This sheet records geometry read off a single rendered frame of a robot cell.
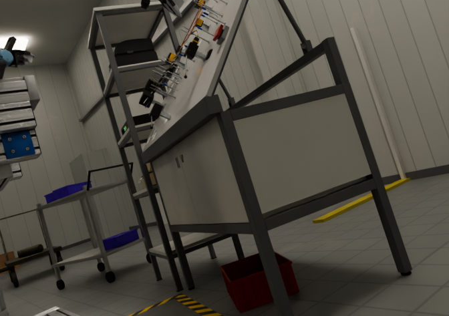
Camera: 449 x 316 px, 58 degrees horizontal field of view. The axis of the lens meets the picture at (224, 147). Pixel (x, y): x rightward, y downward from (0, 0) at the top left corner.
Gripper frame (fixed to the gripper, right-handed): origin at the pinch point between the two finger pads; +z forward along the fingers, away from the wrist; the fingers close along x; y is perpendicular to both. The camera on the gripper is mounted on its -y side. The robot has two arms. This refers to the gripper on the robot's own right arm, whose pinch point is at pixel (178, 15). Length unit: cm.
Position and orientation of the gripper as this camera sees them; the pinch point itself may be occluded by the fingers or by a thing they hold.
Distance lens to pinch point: 176.6
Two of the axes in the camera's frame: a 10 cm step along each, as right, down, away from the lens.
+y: 7.0, -6.6, 2.7
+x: -3.3, 0.5, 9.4
